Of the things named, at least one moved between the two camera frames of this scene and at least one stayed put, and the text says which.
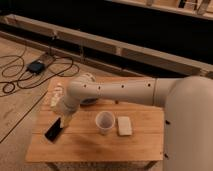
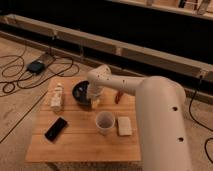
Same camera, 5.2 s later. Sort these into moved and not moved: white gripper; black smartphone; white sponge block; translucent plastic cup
Moved: white gripper
Not moved: white sponge block; translucent plastic cup; black smartphone
